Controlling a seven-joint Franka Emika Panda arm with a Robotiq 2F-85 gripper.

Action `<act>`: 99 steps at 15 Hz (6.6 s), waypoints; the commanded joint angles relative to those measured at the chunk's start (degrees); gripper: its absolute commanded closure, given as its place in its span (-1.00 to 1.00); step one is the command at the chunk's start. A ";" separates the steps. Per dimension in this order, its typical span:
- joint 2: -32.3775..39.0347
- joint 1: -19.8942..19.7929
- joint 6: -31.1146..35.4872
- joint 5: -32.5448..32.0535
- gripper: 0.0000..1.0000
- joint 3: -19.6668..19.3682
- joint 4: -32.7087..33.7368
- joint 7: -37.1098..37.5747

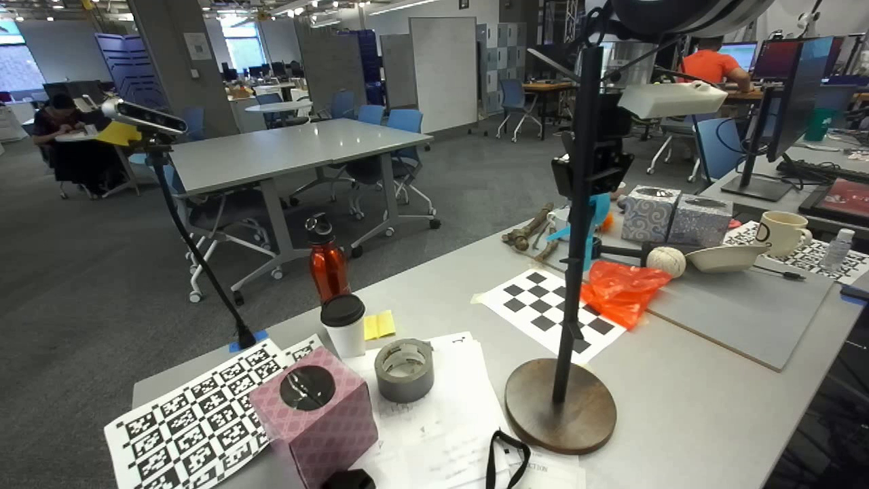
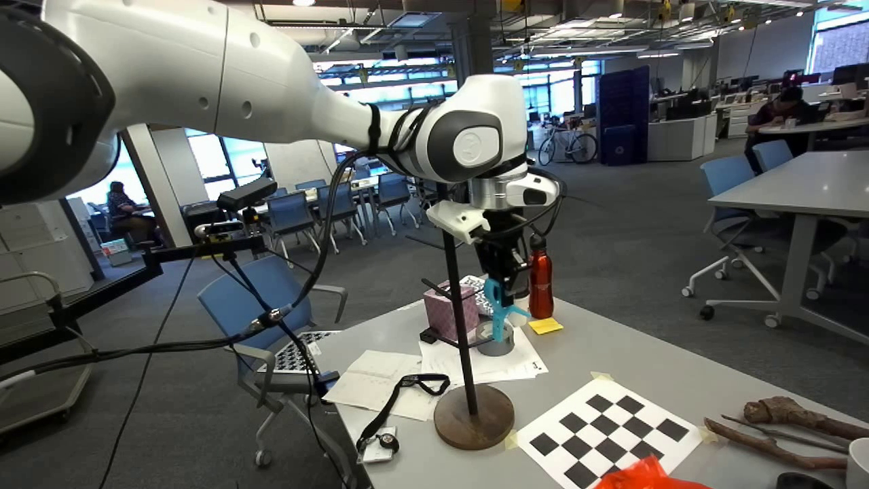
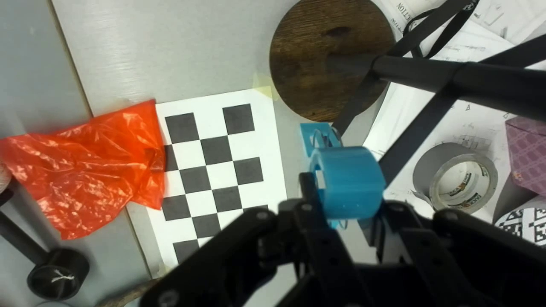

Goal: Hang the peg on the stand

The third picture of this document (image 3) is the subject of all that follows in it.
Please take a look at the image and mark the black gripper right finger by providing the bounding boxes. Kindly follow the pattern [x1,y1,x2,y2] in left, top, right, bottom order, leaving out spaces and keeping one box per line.
[340,200,546,307]

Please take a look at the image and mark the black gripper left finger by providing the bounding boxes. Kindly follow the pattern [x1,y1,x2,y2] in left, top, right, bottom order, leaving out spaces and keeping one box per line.
[139,173,372,307]

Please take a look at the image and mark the light blue plastic peg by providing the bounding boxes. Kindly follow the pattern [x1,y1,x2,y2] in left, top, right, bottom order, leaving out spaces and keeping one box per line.
[299,121,388,231]

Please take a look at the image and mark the black pole wooden base stand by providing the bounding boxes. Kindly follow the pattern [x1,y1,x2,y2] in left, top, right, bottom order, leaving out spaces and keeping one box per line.
[268,0,546,185]

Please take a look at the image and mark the fiducial tag paper sheet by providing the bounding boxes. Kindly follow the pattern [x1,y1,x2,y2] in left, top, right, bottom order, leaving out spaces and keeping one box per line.
[494,205,546,248]

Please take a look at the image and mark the grey tape roll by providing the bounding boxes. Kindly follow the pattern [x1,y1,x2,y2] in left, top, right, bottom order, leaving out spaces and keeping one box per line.
[412,142,500,217]

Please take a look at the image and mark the black white checkerboard sheet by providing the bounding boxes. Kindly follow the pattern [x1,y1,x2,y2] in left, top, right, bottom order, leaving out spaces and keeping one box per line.
[144,86,290,273]

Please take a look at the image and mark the white handwritten paper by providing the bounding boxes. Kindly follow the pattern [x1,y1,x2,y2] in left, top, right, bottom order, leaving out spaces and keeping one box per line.
[340,84,514,229]

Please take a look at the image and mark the orange plastic bag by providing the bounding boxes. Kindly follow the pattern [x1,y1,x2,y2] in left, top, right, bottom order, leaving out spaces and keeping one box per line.
[0,98,169,243]

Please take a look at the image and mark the grey board wooden edge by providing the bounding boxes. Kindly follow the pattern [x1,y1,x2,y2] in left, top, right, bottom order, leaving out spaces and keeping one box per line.
[0,0,169,307]

